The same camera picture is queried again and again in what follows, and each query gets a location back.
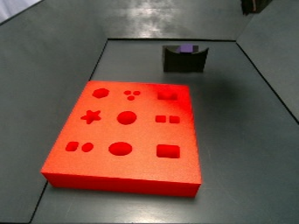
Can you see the purple rectangular block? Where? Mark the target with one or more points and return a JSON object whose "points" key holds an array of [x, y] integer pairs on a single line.
{"points": [[185, 48]]}

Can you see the black curved fixture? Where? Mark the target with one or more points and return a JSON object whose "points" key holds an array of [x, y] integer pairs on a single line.
{"points": [[182, 61]]}

